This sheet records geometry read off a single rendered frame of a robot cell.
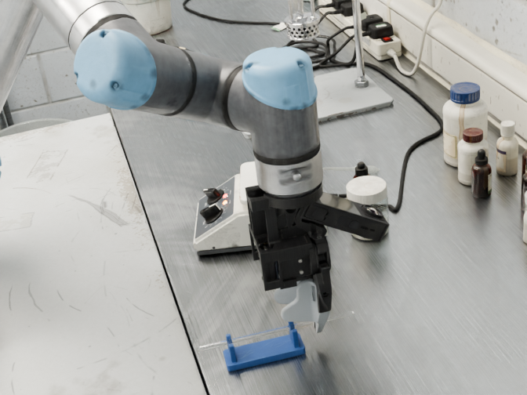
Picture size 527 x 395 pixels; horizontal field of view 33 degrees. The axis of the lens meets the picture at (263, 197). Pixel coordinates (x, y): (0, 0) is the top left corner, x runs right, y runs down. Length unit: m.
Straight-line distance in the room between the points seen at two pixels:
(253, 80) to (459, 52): 0.84
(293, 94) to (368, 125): 0.75
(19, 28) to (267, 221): 0.48
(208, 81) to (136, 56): 0.11
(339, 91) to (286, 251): 0.82
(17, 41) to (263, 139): 0.47
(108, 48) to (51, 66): 2.91
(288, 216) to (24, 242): 0.59
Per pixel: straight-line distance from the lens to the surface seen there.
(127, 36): 0.91
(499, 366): 1.11
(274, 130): 0.95
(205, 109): 0.98
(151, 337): 1.21
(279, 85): 0.93
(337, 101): 1.76
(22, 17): 1.29
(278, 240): 1.03
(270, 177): 0.98
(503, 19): 1.65
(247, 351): 1.14
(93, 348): 1.22
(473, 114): 1.47
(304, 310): 1.09
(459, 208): 1.40
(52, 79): 3.83
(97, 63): 0.90
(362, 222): 1.05
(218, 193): 1.38
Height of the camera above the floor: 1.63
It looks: 30 degrees down
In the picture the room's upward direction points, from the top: 8 degrees counter-clockwise
